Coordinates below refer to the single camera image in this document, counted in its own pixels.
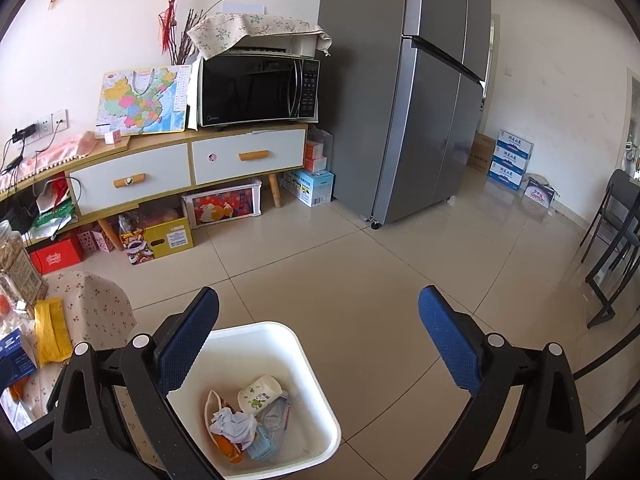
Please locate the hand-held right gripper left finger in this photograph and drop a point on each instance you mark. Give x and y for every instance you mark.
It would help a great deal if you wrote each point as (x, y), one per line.
(187, 340)

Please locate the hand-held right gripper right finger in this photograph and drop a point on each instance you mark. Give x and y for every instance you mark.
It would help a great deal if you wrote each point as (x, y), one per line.
(450, 342)

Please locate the white cup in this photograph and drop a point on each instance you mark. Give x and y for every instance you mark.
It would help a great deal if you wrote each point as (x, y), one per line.
(257, 392)

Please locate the white plastic bin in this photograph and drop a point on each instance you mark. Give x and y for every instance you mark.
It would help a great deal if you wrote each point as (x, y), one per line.
(280, 347)

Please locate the white paper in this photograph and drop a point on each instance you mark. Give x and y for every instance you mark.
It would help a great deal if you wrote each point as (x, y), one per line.
(232, 422)

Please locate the clear plastic bottle pink label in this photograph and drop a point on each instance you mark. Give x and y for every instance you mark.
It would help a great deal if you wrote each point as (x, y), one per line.
(277, 417)

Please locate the orange peel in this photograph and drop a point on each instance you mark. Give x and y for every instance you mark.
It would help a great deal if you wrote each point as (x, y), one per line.
(230, 452)

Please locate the yellow cardboard box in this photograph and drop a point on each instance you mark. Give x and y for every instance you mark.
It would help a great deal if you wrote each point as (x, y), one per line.
(170, 240)

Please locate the pink patterned box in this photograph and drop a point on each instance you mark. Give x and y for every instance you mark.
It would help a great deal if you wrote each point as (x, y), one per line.
(95, 242)

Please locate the yellow cloth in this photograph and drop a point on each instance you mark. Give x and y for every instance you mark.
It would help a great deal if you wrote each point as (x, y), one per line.
(52, 332)

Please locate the storage box red picture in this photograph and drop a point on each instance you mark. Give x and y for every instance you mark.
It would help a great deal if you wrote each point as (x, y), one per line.
(222, 205)

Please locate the red gift box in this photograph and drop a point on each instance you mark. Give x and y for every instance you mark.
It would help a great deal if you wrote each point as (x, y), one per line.
(55, 257)

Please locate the dark blue medicine box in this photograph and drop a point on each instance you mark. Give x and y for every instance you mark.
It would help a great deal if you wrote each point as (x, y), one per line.
(15, 357)

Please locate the wooden sideboard white drawers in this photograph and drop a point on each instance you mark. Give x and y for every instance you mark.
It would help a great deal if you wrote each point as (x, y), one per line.
(150, 170)

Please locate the blue white water carton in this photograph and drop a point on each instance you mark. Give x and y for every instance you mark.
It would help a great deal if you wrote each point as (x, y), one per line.
(511, 161)
(506, 177)
(515, 144)

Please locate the small open carton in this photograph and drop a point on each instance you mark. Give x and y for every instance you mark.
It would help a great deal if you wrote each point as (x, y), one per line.
(540, 192)

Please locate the mandarin orange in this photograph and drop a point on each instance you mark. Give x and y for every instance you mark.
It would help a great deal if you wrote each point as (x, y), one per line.
(19, 387)

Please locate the green white plastic bag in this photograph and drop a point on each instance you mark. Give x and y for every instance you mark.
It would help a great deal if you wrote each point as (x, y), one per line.
(52, 217)

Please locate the plastic jar of seeds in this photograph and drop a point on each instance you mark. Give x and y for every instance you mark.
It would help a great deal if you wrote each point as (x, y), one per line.
(20, 265)

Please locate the brown cardboard box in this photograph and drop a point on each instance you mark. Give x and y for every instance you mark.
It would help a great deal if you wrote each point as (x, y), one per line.
(481, 155)

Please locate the small pink box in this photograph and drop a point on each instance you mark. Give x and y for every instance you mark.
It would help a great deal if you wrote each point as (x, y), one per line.
(112, 137)

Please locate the orange white boxes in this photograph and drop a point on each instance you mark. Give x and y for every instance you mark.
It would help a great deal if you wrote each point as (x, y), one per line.
(315, 156)

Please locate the black chair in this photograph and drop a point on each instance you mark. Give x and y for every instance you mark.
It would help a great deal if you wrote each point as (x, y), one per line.
(620, 195)

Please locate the pink cloth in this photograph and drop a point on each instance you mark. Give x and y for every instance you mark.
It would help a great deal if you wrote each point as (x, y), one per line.
(50, 157)

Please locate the grey refrigerator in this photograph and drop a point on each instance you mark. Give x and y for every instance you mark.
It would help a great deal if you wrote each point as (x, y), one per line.
(400, 110)

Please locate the white paper bag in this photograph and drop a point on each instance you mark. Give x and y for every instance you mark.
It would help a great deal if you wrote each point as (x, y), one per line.
(194, 95)

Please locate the colourful map board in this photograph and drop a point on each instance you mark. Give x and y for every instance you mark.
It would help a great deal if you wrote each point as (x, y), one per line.
(142, 97)

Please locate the black microwave oven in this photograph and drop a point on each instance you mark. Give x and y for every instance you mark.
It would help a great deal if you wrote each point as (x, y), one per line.
(250, 90)

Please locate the black power adapter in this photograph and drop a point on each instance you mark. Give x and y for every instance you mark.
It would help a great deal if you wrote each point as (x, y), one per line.
(25, 132)

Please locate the dry twigs bunch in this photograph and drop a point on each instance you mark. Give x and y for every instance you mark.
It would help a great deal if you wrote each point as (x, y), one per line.
(182, 35)

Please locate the white printer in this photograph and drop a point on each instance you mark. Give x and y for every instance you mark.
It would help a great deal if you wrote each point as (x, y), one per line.
(295, 46)

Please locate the floral cloth cover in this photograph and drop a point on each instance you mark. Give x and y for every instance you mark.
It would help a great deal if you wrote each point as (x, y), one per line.
(250, 25)

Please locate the white wall socket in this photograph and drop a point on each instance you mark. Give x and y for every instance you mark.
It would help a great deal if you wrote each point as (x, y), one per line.
(46, 125)
(60, 120)

